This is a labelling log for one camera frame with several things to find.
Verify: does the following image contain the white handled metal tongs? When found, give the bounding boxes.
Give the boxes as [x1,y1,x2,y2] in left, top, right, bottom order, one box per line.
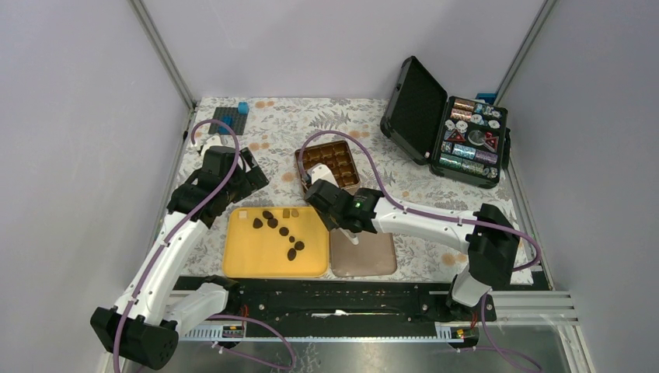
[341,228,359,245]

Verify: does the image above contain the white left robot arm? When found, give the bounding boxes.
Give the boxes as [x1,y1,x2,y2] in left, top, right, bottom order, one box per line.
[90,145,269,370]

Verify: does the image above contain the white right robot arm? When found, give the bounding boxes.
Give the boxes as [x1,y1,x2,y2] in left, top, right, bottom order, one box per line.
[304,180,520,320]

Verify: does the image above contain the gold chocolate box tin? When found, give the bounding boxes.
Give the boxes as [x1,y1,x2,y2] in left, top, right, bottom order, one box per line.
[302,140,361,194]

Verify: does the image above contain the rose gold tin lid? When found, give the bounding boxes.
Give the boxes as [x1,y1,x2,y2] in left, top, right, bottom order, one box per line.
[329,230,397,277]

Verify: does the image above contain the floral patterned table mat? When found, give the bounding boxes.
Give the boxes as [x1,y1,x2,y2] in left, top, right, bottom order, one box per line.
[181,97,528,282]

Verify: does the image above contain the blue lego brick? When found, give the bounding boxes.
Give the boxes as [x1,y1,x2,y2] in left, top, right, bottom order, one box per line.
[218,116,233,135]

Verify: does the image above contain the dark grey lego baseplate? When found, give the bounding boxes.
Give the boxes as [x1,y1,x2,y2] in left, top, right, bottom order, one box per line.
[212,106,249,136]

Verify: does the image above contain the yellow plastic tray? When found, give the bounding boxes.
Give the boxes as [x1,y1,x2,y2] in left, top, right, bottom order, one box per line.
[221,207,330,278]

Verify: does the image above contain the blue lego cube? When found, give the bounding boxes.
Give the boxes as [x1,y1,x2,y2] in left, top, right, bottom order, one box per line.
[237,102,249,116]

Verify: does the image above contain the black open carrying case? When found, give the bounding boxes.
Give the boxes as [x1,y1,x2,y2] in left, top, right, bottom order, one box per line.
[380,56,511,189]

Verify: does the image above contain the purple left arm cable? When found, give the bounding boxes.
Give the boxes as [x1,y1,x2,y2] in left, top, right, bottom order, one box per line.
[112,119,297,373]

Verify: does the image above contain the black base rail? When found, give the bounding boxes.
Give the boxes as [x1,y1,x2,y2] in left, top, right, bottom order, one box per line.
[174,276,497,336]

